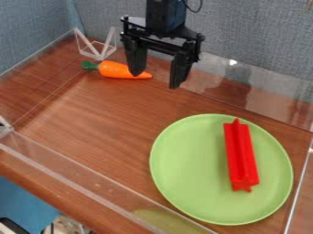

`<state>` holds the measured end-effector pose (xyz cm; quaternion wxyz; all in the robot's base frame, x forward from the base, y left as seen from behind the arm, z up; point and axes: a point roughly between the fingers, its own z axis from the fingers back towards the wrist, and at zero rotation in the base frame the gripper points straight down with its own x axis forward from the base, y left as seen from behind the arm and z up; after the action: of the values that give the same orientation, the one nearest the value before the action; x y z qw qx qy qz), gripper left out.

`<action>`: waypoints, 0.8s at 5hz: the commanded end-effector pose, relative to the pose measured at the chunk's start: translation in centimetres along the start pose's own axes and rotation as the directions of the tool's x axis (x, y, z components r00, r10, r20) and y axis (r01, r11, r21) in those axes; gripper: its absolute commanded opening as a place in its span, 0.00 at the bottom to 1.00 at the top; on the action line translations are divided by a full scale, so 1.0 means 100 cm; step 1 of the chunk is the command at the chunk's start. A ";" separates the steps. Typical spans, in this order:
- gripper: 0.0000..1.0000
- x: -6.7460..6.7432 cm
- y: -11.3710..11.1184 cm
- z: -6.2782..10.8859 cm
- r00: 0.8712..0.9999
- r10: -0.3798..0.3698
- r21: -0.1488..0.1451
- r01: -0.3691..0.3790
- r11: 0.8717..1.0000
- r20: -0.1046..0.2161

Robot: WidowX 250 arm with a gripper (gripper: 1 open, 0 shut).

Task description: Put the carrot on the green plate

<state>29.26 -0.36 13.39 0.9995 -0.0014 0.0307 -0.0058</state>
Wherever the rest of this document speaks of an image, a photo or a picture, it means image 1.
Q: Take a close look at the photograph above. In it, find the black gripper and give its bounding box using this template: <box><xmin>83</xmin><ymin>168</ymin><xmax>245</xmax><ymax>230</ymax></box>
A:
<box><xmin>120</xmin><ymin>0</ymin><xmax>206</xmax><ymax>89</ymax></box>

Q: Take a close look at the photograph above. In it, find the orange toy carrot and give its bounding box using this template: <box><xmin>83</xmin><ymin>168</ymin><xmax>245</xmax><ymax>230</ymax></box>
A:
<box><xmin>81</xmin><ymin>60</ymin><xmax>152</xmax><ymax>80</ymax></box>

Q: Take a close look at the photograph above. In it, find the green round plate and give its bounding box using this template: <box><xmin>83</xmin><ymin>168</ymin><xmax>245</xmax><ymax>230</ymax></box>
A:
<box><xmin>150</xmin><ymin>113</ymin><xmax>293</xmax><ymax>226</ymax></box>

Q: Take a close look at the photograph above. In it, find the red plastic block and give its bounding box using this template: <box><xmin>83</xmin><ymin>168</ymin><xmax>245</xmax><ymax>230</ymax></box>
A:
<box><xmin>223</xmin><ymin>118</ymin><xmax>259</xmax><ymax>192</ymax></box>

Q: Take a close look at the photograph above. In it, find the clear acrylic corner bracket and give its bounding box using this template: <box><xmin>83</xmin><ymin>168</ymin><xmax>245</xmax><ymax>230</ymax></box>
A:
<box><xmin>73</xmin><ymin>27</ymin><xmax>117</xmax><ymax>61</ymax></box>

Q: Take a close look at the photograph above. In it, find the clear acrylic back wall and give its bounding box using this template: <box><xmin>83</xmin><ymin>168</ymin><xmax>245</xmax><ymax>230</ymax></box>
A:
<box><xmin>115</xmin><ymin>27</ymin><xmax>313</xmax><ymax>132</ymax></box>

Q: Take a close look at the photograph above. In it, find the clear acrylic wall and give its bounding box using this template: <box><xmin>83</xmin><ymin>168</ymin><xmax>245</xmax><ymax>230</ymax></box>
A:
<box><xmin>0</xmin><ymin>29</ymin><xmax>83</xmax><ymax>125</ymax></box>
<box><xmin>0</xmin><ymin>129</ymin><xmax>218</xmax><ymax>234</ymax></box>
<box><xmin>115</xmin><ymin>27</ymin><xmax>313</xmax><ymax>132</ymax></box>

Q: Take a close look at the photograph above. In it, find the clear acrylic left wall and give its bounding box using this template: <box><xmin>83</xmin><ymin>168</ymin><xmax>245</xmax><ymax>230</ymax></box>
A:
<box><xmin>0</xmin><ymin>29</ymin><xmax>83</xmax><ymax>125</ymax></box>

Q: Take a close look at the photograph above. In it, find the clear acrylic front wall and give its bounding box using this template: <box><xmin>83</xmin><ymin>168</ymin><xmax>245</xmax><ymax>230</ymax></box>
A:
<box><xmin>0</xmin><ymin>129</ymin><xmax>218</xmax><ymax>234</ymax></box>

